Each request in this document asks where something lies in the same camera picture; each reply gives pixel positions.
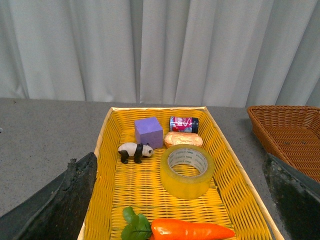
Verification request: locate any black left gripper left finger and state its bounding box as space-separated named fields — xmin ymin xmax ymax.
xmin=0 ymin=152 xmax=98 ymax=240

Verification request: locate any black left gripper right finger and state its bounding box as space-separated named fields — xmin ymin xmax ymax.
xmin=262 ymin=153 xmax=320 ymax=240

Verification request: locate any yellow packing tape roll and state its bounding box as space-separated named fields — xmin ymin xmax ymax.
xmin=160 ymin=144 xmax=215 ymax=200

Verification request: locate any brown wicker basket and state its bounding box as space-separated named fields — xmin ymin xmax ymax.
xmin=247 ymin=105 xmax=320 ymax=182

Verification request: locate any yellow woven basket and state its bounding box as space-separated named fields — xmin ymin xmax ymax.
xmin=78 ymin=107 xmax=283 ymax=240

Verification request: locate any orange toy carrot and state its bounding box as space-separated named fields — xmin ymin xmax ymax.
xmin=120 ymin=206 xmax=236 ymax=240

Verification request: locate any toy panda figure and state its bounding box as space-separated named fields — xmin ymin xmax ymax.
xmin=117 ymin=142 xmax=154 ymax=164

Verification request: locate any purple foam cube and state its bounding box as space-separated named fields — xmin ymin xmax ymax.
xmin=134 ymin=117 xmax=164 ymax=149

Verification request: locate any orange toy bread roll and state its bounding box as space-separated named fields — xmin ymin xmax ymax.
xmin=164 ymin=131 xmax=203 ymax=148

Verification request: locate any small dark printed jar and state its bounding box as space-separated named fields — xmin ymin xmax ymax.
xmin=169 ymin=116 xmax=199 ymax=134

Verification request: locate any grey curtain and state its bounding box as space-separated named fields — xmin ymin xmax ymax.
xmin=0 ymin=0 xmax=320 ymax=108

